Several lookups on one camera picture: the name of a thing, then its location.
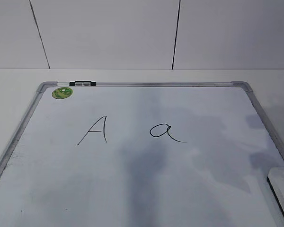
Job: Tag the white whiteboard eraser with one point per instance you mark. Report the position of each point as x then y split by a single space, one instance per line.
275 179

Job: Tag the round green sticker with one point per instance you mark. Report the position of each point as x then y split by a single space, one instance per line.
62 93

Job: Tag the white board with aluminium frame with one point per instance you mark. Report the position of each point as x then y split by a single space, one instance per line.
142 155

